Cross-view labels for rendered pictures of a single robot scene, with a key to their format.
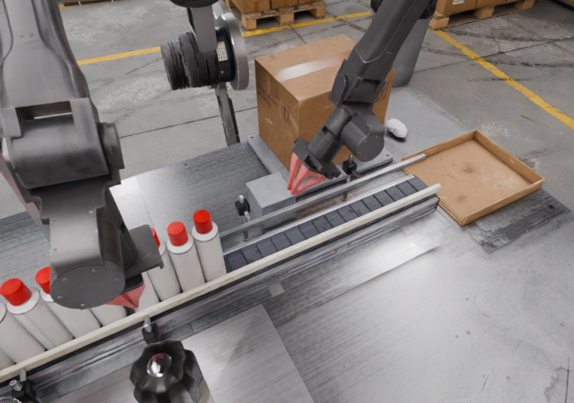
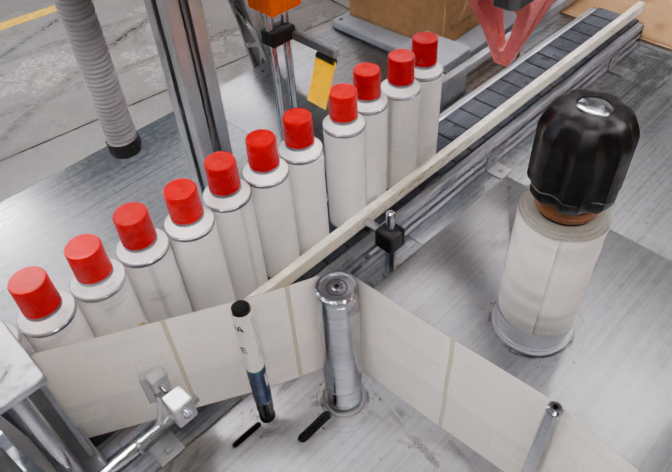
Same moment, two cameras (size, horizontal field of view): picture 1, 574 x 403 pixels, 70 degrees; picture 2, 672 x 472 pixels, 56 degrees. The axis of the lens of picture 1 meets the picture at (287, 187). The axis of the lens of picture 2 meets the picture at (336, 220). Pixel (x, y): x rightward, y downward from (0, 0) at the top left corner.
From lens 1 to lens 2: 53 cm
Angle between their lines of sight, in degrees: 11
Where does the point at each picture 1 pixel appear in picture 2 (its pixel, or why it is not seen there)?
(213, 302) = (435, 195)
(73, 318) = (287, 225)
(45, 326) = (255, 241)
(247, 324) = (504, 201)
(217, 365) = (499, 251)
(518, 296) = not seen: outside the picture
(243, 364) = not seen: hidden behind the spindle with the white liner
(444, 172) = (620, 5)
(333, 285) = not seen: hidden behind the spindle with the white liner
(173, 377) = (626, 112)
